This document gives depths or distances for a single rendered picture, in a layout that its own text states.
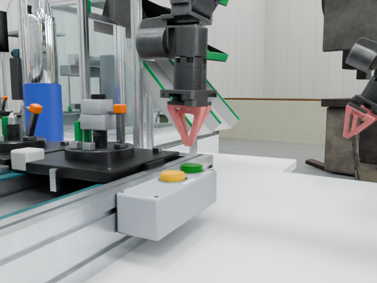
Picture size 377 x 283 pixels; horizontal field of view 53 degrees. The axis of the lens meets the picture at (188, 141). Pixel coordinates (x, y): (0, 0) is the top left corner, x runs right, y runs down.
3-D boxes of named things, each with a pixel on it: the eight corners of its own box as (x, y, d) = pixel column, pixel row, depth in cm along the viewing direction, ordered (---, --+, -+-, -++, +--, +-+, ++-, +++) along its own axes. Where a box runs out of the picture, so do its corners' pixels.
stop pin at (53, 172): (60, 190, 68) (59, 168, 67) (55, 192, 67) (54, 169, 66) (55, 189, 68) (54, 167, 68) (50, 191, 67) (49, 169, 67)
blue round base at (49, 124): (71, 144, 171) (69, 83, 168) (44, 149, 158) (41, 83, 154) (46, 142, 178) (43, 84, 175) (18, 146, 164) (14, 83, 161)
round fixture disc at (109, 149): (147, 153, 81) (147, 144, 81) (106, 164, 69) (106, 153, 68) (96, 148, 87) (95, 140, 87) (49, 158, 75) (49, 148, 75)
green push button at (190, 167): (206, 174, 68) (206, 163, 68) (197, 179, 65) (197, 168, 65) (186, 172, 70) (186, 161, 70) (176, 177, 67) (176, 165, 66)
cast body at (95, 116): (118, 128, 78) (118, 94, 77) (104, 130, 74) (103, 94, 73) (87, 127, 82) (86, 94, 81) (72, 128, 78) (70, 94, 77)
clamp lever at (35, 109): (36, 137, 87) (43, 106, 85) (28, 138, 85) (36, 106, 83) (25, 130, 88) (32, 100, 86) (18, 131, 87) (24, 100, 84)
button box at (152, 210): (216, 201, 70) (217, 168, 69) (158, 242, 51) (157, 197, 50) (183, 196, 73) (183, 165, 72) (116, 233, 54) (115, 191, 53)
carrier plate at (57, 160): (179, 160, 84) (179, 150, 83) (111, 184, 62) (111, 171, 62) (93, 152, 94) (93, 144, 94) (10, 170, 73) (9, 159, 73)
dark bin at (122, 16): (205, 58, 101) (216, 31, 98) (175, 54, 90) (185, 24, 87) (135, 22, 114) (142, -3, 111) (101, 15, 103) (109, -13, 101)
